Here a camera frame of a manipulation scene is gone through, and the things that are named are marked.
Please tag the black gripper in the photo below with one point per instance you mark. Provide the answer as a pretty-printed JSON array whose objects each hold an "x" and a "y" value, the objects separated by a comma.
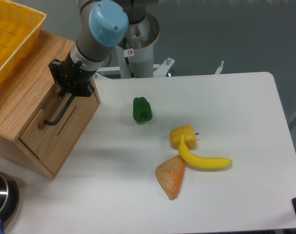
[{"x": 71, "y": 77}]

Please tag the black metal drawer handle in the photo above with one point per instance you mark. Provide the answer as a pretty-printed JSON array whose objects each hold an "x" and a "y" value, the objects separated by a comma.
[{"x": 61, "y": 113}]

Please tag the wooden top drawer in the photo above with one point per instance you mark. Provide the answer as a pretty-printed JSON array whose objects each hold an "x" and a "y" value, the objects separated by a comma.
[{"x": 51, "y": 145}]

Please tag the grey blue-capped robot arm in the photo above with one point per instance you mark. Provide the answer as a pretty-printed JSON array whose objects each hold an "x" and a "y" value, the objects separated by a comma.
[{"x": 108, "y": 24}]

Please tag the wooden drawer cabinet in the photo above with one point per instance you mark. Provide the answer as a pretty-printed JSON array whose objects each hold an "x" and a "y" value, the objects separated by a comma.
[{"x": 22, "y": 93}]

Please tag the yellow plastic basket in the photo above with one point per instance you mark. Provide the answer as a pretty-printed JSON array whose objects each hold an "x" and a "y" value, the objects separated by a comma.
[{"x": 20, "y": 26}]

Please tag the green toy bell pepper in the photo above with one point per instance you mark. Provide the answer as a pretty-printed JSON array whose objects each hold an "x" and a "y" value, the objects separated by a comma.
[{"x": 142, "y": 111}]

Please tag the yellow toy bell pepper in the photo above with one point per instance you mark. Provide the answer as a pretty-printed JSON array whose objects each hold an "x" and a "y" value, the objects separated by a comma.
[{"x": 188, "y": 132}]

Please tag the steel pot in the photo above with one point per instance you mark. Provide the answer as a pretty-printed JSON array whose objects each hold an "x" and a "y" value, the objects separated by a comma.
[{"x": 9, "y": 199}]

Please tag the orange toy bread slice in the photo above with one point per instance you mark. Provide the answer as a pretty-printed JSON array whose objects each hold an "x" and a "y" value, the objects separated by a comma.
[{"x": 170, "y": 175}]

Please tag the yellow toy banana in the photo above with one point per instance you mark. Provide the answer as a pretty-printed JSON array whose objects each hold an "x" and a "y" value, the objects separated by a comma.
[{"x": 210, "y": 163}]

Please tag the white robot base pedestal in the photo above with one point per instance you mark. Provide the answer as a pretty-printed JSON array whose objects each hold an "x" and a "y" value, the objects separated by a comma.
[{"x": 135, "y": 52}]

